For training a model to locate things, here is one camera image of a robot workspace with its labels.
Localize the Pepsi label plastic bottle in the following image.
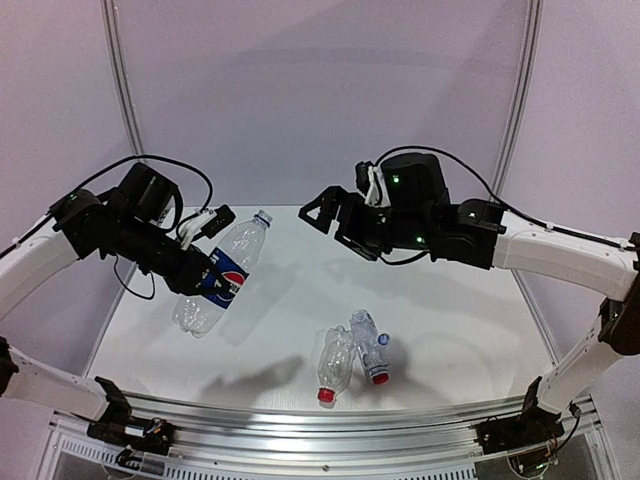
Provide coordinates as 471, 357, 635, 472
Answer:
173, 210, 273, 339

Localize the clear bottle red cap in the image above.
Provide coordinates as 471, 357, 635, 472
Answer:
317, 325, 356, 405

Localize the white bottle cap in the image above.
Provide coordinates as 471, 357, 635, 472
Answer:
376, 333, 391, 348

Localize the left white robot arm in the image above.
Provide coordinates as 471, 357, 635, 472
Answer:
1, 190, 230, 427

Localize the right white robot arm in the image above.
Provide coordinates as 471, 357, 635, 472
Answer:
298, 186, 639, 420

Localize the crushed bottle red cap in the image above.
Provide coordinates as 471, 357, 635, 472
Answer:
349, 309, 390, 386

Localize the front aluminium rail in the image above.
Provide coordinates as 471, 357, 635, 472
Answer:
47, 392, 601, 480

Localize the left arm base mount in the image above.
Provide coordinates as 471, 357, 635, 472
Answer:
87, 377, 176, 470

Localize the right aluminium frame post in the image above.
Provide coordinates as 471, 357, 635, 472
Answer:
482, 0, 545, 219

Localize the aluminium frame post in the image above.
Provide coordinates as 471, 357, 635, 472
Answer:
482, 0, 545, 219
100, 0, 145, 155

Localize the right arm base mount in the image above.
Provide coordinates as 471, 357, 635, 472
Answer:
475, 377, 576, 455

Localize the left aluminium frame post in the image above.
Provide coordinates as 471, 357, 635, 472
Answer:
100, 0, 145, 155

